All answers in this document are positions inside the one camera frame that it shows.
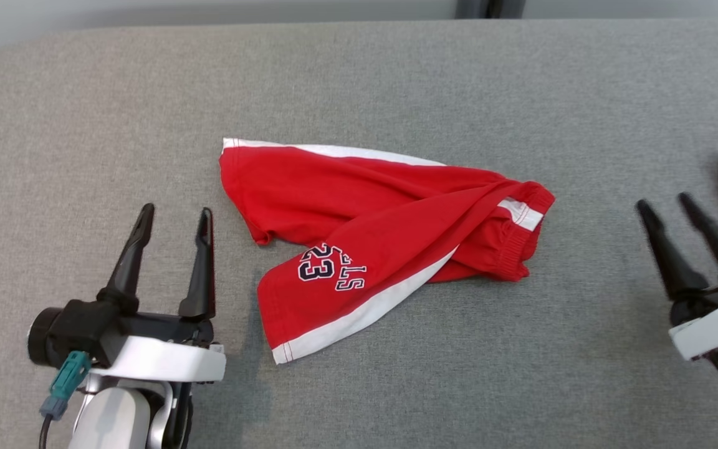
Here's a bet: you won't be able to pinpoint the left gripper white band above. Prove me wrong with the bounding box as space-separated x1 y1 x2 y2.
88 203 227 384

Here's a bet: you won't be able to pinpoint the grey metal post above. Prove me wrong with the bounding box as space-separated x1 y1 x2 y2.
456 0 527 19

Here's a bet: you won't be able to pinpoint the teal plug left camera cable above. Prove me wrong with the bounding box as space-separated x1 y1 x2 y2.
39 350 92 449

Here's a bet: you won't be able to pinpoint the red shorts white stripes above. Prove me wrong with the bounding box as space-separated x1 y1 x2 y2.
219 137 556 365

